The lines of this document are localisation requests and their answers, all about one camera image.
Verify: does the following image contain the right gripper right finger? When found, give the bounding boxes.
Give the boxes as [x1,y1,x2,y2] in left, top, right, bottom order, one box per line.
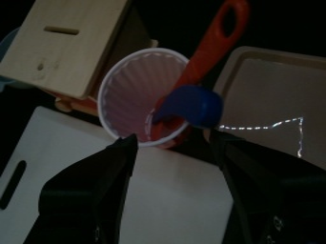
[208,128,326,244]

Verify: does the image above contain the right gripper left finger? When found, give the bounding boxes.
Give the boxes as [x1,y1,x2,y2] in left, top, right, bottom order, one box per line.
[24,132,139,244]

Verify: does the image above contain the white cutting board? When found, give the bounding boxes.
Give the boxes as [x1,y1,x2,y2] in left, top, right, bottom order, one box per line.
[0,105,234,244]

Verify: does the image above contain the brown rectangular plate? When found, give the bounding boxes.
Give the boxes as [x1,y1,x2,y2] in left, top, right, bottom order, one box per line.
[207,46,326,171]

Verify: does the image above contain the red plastic cup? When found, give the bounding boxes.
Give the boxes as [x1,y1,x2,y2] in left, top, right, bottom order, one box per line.
[95,47,192,149]

